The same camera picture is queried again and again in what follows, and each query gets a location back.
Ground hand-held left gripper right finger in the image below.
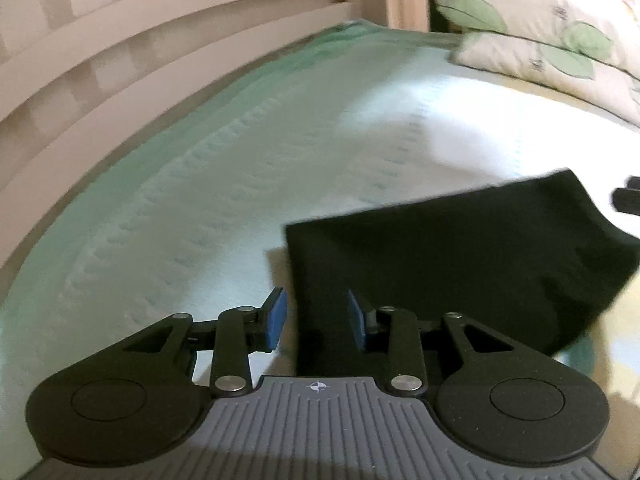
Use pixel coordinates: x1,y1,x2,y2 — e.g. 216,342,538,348
347,289,525,396

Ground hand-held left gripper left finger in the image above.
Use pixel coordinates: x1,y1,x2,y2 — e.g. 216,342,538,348
122,287,289,399

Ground black pants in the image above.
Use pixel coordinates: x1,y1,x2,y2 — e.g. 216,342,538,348
285,169,640,378

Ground leaf print pillow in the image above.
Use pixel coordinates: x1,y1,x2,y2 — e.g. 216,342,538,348
451,31,640,127
434,0,640,68

